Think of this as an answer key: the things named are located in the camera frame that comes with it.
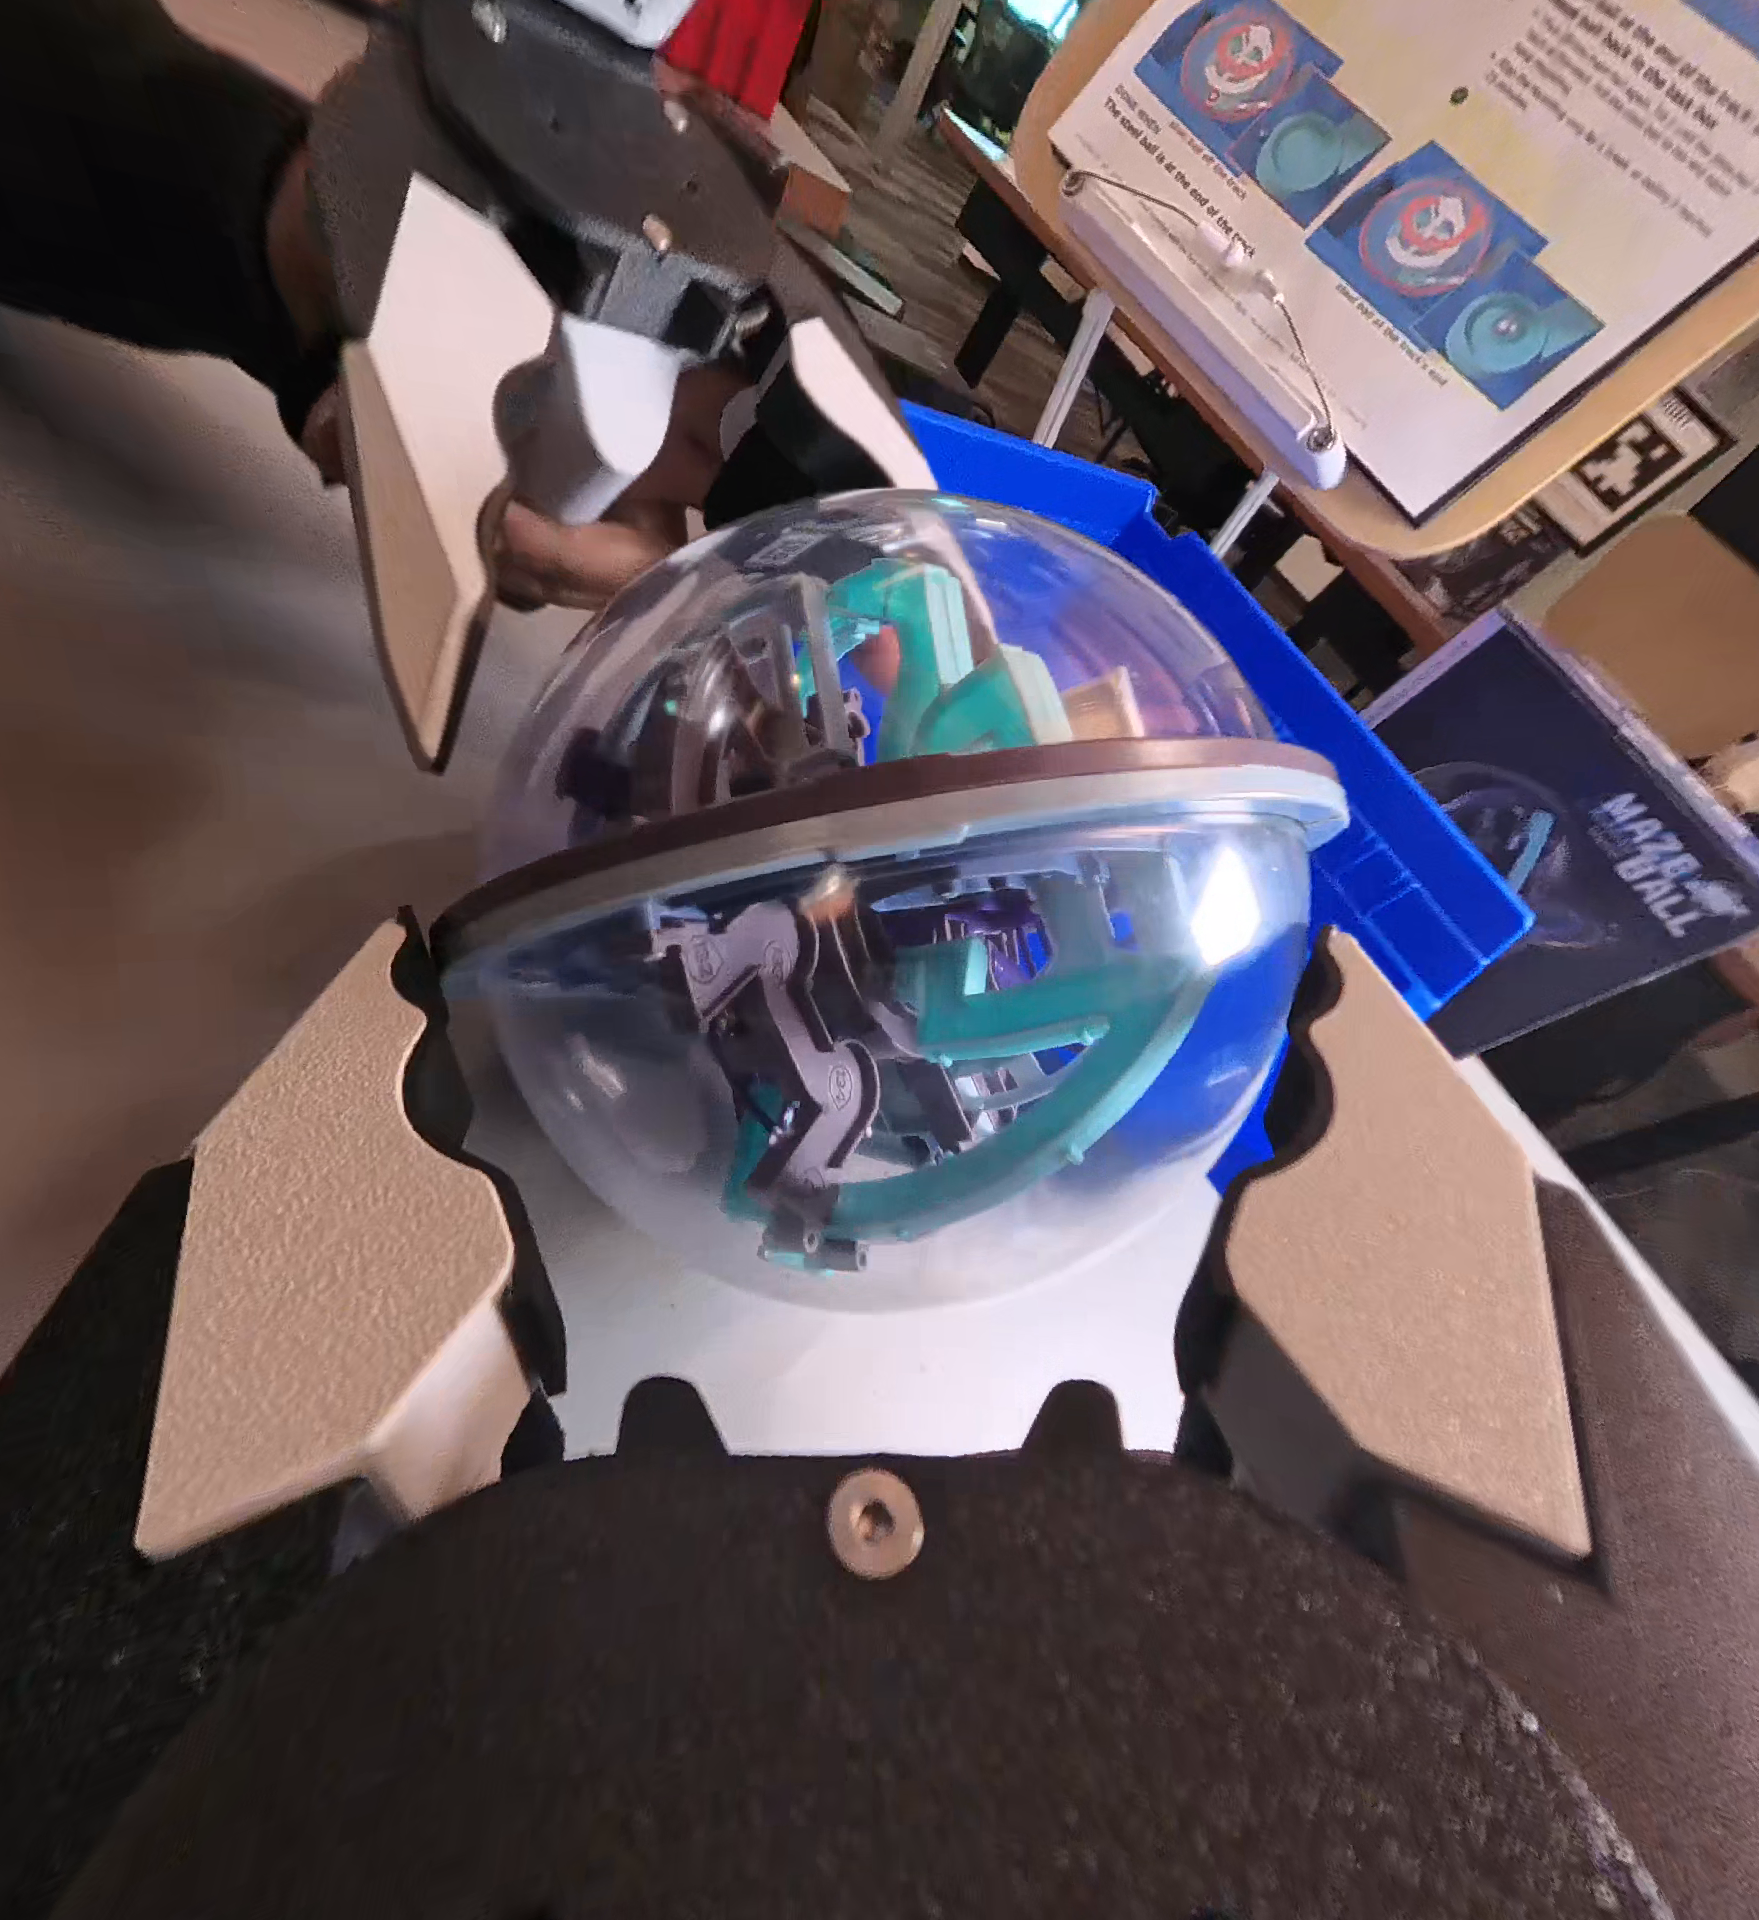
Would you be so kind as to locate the clear plastic maze ball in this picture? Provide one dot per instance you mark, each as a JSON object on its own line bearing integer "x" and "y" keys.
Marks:
{"x": 898, "y": 900}

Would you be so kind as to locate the black and white marker tag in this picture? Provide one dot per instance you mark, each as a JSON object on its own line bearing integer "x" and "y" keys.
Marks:
{"x": 1647, "y": 463}

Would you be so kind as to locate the dark blue maze ball box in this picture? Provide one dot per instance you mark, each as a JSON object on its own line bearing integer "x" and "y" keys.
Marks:
{"x": 1600, "y": 811}

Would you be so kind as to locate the red plastic bin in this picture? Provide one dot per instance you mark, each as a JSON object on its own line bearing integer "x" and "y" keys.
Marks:
{"x": 736, "y": 47}

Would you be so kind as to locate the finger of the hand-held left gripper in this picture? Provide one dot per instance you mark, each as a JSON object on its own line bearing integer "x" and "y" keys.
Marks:
{"x": 415, "y": 452}
{"x": 856, "y": 406}

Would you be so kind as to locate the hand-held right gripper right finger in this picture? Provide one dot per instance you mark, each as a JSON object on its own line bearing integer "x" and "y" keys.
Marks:
{"x": 1405, "y": 1289}

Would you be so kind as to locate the blue plastic bin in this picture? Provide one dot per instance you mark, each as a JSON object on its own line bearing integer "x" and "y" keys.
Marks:
{"x": 1327, "y": 780}

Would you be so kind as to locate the wooden instruction board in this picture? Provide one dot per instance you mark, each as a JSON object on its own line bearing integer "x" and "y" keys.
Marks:
{"x": 1512, "y": 180}

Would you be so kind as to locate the person's left hand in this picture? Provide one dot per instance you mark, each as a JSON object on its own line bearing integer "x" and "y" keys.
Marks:
{"x": 562, "y": 562}

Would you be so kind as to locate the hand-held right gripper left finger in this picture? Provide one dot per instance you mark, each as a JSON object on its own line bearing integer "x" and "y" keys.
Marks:
{"x": 327, "y": 1289}

